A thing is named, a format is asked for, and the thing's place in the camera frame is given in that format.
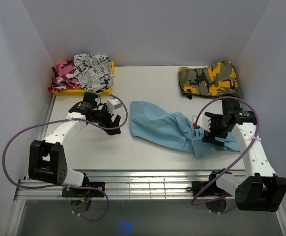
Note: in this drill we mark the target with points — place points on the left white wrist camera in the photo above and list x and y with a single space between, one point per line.
113 104

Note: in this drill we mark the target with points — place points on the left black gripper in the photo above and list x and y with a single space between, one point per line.
115 123

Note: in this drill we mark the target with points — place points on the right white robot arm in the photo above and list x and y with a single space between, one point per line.
250 179

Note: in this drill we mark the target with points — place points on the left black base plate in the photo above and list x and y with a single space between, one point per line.
83 193

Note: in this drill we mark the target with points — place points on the pink camouflage trousers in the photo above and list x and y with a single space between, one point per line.
63 77

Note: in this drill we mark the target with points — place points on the white black print trousers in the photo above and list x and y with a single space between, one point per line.
94 72

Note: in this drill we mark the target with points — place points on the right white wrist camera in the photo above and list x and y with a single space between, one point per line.
201 121

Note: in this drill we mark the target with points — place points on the yellow plastic tray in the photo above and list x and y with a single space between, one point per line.
80 92

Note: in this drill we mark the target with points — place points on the camouflage yellow green trousers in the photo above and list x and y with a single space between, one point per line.
213 81

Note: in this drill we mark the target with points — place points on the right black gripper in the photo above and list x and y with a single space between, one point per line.
211 139

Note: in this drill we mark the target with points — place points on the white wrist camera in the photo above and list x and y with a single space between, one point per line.
113 104
201 121

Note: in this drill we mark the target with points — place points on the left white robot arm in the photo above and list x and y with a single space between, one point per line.
47 160

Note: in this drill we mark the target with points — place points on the light blue trousers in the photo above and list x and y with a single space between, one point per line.
173 130

